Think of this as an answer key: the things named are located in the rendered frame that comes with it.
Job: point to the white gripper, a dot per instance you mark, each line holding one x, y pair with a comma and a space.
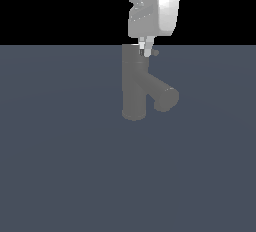
156, 16

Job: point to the grey faucet body with spout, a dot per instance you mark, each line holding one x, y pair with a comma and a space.
136, 86

